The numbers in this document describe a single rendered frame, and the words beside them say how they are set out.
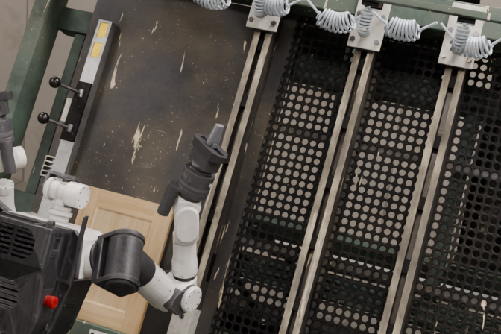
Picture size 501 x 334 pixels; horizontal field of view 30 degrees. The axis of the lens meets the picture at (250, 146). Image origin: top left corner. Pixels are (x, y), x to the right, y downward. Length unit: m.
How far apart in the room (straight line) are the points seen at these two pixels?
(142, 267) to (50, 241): 0.26
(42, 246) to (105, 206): 0.69
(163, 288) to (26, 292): 0.38
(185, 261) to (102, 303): 0.45
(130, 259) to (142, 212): 0.57
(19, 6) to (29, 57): 2.71
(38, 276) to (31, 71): 1.05
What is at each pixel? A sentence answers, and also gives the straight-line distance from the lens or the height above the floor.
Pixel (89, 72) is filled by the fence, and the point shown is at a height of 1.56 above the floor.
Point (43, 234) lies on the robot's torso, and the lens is 2.35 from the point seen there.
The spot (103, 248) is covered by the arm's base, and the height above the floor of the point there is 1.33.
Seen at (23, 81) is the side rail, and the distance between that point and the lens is 3.21.
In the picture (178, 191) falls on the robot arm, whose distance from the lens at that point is 2.51.
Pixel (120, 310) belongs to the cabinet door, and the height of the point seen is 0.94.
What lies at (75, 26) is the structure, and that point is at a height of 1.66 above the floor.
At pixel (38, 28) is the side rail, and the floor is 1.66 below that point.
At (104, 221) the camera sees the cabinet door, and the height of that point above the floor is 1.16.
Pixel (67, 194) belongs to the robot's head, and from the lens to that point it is 2.52.
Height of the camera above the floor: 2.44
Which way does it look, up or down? 20 degrees down
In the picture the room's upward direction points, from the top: 6 degrees clockwise
